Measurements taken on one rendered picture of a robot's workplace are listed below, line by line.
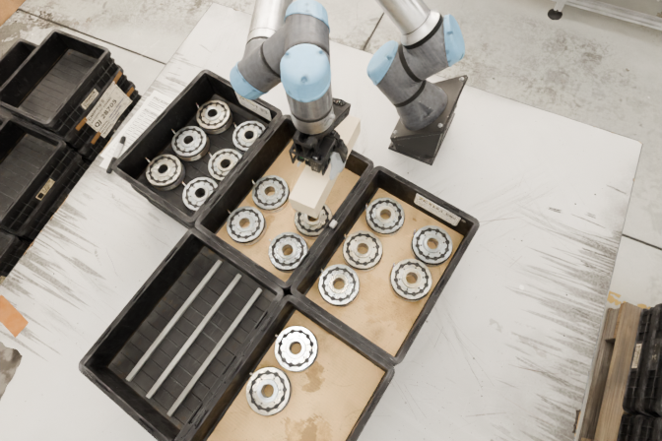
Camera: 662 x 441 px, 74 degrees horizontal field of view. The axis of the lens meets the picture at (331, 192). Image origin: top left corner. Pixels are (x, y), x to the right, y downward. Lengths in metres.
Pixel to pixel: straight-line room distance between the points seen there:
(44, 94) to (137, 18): 1.04
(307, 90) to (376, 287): 0.63
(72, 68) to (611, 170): 2.11
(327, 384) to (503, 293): 0.55
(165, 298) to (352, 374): 0.51
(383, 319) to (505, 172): 0.62
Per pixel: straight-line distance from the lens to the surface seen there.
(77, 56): 2.31
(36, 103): 2.25
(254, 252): 1.21
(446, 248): 1.17
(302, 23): 0.76
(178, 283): 1.25
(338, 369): 1.13
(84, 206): 1.61
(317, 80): 0.67
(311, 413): 1.14
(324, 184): 0.94
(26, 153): 2.29
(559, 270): 1.42
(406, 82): 1.24
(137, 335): 1.26
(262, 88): 0.84
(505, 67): 2.65
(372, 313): 1.14
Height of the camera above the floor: 1.96
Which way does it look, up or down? 66 degrees down
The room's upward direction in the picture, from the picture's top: 8 degrees counter-clockwise
